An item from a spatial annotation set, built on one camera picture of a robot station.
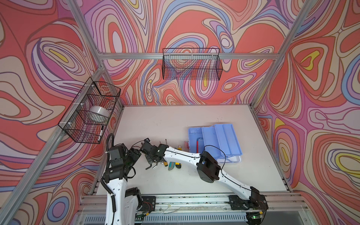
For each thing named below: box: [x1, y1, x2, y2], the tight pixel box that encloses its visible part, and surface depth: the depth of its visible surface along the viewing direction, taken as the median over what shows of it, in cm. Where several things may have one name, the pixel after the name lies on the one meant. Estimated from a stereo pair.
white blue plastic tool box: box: [188, 123, 243, 164], surface depth 90 cm
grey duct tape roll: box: [89, 105, 110, 118], surface depth 75 cm
